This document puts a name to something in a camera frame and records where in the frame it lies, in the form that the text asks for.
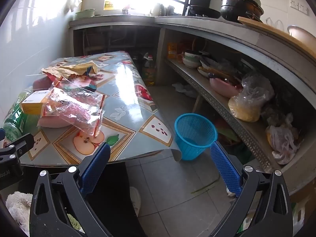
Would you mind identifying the green drink bottle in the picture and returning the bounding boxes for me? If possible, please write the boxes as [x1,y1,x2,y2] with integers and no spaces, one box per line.
[3,90,32,143]

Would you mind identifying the pink mesh scouring pad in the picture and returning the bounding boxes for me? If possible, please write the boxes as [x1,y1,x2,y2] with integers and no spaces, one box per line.
[38,116,70,128]

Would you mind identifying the yellow white small carton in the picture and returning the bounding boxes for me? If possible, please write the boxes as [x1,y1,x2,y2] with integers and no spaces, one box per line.
[20,90,51,115]

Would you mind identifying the clear crinkled plastic wrapper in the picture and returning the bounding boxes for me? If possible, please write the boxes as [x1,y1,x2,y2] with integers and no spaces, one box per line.
[41,76,105,137]

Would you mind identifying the brown paper bag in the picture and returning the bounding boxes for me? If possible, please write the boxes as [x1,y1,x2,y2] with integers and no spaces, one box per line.
[41,60,98,79]

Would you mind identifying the red snack wrapper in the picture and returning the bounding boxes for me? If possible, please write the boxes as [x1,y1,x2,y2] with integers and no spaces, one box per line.
[49,75,106,99]

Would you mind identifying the white shoe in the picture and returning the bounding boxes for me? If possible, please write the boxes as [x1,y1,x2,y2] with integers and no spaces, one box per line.
[130,187,141,216]

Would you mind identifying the metal perforated shelf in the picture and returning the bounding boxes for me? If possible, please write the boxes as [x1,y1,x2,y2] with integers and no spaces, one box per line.
[165,58,281,172]

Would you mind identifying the blue plastic waste basket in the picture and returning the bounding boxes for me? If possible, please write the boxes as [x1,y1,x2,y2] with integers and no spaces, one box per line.
[174,113,217,161]

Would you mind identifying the white pink plastic bag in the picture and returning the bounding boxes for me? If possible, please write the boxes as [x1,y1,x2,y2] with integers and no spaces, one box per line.
[266,126,299,165]

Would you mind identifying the fruit pattern tablecloth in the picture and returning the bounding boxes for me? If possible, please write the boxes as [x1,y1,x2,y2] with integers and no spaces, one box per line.
[3,51,183,166]

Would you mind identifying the pink plastic basin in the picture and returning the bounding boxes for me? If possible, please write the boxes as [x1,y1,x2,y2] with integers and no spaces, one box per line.
[209,78,243,99]

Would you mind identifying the clear bag of yellow grain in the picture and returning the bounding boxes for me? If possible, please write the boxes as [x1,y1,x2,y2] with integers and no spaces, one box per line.
[228,72,274,122]

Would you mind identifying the cooking oil bottle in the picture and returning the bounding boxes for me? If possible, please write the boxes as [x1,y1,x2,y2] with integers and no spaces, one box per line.
[142,53,156,86]

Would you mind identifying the stacked white green bowls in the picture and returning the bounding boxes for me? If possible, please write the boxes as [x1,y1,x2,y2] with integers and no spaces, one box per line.
[182,51,201,69]

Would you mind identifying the wooden cutting board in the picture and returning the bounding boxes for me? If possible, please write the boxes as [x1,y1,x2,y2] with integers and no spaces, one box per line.
[238,16,315,61]

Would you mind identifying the metal bowl on counter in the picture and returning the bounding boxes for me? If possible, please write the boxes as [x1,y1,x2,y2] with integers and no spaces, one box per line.
[287,25,316,52]

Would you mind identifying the black wok pan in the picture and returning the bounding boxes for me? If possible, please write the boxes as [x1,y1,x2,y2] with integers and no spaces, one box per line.
[187,5,221,19]

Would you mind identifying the black cooking pot with lid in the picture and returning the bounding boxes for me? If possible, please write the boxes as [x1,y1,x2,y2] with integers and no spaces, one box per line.
[220,0,264,23]

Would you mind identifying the wall power socket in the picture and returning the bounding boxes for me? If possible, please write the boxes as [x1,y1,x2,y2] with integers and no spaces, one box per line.
[289,0,308,15]

